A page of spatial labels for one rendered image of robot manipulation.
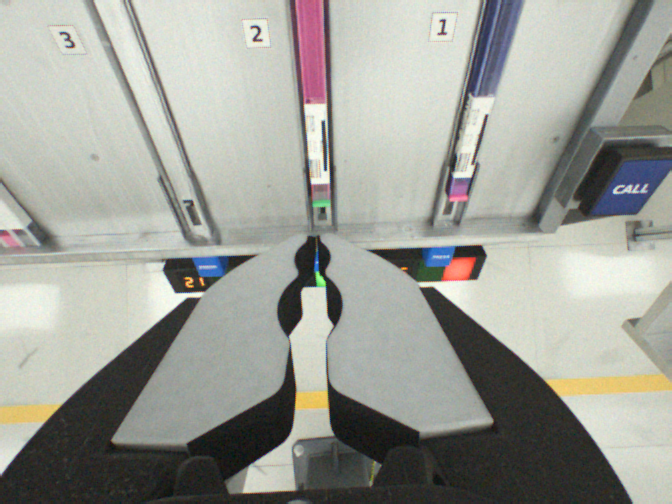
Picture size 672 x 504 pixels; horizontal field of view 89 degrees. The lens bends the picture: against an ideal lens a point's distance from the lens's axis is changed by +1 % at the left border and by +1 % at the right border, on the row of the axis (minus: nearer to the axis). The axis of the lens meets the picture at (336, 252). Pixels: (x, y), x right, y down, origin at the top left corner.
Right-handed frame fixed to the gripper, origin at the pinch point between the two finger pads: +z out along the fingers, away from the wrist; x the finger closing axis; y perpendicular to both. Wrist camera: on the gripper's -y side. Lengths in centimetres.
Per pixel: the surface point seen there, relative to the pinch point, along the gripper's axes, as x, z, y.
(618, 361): 84, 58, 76
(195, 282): -14.2, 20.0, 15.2
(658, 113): 40, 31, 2
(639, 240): 92, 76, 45
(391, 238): 5.8, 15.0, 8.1
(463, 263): 14.6, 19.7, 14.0
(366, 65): 3.3, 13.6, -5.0
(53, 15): -14.4, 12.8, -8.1
